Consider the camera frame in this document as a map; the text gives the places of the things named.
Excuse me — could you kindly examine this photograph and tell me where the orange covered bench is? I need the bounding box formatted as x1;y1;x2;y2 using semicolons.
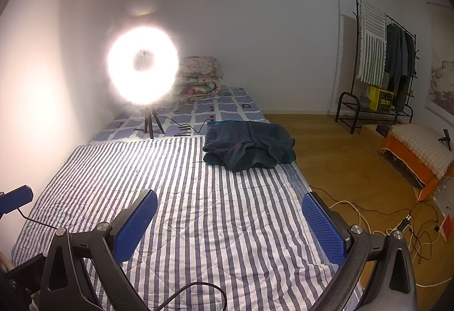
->
381;123;453;201

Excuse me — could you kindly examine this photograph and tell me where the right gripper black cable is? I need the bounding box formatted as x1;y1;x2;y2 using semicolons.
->
154;281;228;311

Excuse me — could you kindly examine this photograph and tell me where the blue white striped quilt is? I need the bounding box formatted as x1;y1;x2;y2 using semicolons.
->
12;137;337;310

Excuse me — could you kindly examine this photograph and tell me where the teal plaid fleece garment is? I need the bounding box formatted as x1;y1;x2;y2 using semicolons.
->
202;120;296;173

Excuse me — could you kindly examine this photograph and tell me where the white striped hanging cloth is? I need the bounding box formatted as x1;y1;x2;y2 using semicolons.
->
356;0;387;87

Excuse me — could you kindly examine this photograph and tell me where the yellow box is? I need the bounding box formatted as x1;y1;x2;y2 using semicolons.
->
367;86;394;113

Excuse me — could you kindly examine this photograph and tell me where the white ring light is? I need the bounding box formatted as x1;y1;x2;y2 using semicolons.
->
107;26;179;105

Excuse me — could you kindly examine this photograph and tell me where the white cable on floor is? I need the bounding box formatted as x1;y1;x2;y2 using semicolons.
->
328;198;454;289

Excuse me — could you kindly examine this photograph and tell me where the folded floral quilt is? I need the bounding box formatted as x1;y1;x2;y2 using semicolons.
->
171;56;223;101

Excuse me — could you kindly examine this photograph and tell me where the blue checked bed sheet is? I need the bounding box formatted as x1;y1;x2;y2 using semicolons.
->
92;85;266;144

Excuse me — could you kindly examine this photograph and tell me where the dark green hanging garment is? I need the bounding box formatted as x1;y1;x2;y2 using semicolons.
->
385;23;415;111

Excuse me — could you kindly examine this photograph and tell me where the wall picture poster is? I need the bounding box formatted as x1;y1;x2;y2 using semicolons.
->
426;2;454;125

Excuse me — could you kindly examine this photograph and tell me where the black clothes rack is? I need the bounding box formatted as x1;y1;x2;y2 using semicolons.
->
335;0;419;134

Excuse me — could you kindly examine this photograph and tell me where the black cable on floor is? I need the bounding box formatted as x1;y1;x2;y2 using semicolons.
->
308;184;448;264

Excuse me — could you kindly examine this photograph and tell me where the small black tripod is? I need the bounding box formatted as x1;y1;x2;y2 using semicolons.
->
438;128;452;151

